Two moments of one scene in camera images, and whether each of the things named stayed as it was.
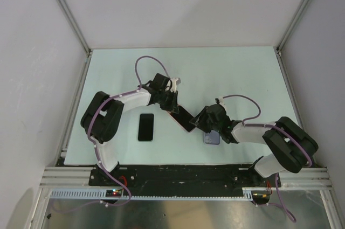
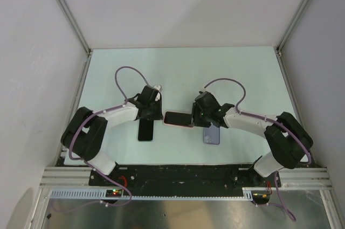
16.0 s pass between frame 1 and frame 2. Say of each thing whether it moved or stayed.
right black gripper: moved
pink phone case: moved
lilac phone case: stayed
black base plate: stayed
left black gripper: moved
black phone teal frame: stayed
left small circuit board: stayed
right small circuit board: stayed
